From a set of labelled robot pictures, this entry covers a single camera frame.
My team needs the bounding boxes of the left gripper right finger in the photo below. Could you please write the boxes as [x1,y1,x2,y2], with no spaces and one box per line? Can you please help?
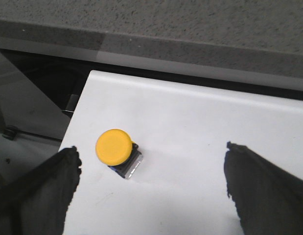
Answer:
[224,142,303,235]

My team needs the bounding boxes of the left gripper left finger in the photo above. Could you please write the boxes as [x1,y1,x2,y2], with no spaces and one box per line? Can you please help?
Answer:
[0,146,82,235]

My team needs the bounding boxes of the grey stone counter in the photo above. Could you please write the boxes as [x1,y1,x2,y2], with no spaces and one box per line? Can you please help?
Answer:
[0,0,303,78]

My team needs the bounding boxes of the black cable with clip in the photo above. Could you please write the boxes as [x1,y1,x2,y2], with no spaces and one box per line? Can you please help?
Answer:
[0,97,63,142]

